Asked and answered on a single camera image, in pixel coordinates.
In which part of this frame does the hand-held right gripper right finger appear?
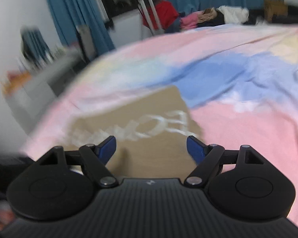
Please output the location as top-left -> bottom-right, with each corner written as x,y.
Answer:
184,135 -> 265,187

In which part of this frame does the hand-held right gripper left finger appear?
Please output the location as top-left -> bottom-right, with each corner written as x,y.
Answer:
36,135 -> 119,187

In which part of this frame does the tan t-shirt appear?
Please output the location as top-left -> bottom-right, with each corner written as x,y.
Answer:
63,85 -> 205,179

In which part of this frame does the person's left hand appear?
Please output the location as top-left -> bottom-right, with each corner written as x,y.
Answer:
0,203 -> 15,231

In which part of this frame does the pastel bedsheet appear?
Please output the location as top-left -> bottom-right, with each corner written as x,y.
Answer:
18,23 -> 298,231

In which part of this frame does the white dressing table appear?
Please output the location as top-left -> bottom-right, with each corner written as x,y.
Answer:
2,50 -> 85,134

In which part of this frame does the orange tray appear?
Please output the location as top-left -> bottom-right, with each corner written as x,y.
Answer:
2,71 -> 31,95

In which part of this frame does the grey chair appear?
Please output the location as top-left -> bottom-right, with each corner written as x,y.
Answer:
76,25 -> 98,63

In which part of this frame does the blue clothing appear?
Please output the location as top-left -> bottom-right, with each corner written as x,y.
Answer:
165,21 -> 183,33

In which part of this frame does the wavy mirror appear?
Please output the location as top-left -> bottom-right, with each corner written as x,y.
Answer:
20,27 -> 50,70

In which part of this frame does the pink clothing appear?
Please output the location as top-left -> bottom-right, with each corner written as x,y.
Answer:
180,12 -> 201,29

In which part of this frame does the brown crumpled garment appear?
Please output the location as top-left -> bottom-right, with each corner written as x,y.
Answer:
197,8 -> 217,21

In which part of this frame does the white clothing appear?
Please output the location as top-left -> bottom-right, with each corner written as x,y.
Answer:
217,5 -> 250,25

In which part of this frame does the red garment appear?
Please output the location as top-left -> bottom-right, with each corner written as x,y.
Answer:
142,0 -> 180,29

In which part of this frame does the garment steamer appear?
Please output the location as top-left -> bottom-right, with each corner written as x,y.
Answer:
125,0 -> 164,36

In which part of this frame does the narrow blue curtain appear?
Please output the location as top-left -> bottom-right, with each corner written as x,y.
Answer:
41,0 -> 115,55

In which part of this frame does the brown paper bag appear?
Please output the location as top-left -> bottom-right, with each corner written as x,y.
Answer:
263,0 -> 288,21

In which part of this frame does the black armchair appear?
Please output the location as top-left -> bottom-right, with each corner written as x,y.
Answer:
248,4 -> 298,25

